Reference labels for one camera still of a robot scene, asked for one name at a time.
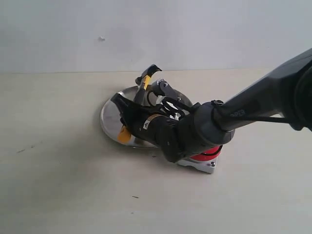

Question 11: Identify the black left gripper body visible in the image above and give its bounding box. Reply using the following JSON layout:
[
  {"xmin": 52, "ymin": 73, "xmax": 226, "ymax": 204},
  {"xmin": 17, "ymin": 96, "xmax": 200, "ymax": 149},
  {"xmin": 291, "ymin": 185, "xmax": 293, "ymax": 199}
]
[{"xmin": 121, "ymin": 103, "xmax": 180, "ymax": 146}]

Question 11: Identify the black and yellow claw hammer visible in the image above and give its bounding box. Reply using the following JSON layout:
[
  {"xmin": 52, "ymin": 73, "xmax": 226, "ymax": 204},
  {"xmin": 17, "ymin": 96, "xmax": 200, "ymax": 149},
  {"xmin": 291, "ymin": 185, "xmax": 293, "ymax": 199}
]
[{"xmin": 117, "ymin": 64, "xmax": 162, "ymax": 143}]

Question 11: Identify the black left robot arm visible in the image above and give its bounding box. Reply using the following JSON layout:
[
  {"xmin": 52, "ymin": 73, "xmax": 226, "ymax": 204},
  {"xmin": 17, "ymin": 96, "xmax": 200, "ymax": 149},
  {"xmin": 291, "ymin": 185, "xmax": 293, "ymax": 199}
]
[{"xmin": 111, "ymin": 50, "xmax": 312, "ymax": 163}]

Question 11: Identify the red dome push button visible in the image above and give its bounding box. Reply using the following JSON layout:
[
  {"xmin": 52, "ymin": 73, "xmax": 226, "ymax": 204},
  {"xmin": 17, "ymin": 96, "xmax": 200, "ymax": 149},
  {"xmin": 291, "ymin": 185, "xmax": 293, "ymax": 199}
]
[{"xmin": 177, "ymin": 145, "xmax": 223, "ymax": 174}]

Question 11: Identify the round stainless steel plate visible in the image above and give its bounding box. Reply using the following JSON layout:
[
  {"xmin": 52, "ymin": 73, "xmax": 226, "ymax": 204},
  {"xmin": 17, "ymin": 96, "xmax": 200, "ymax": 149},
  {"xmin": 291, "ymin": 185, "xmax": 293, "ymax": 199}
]
[{"xmin": 100, "ymin": 86, "xmax": 193, "ymax": 148}]

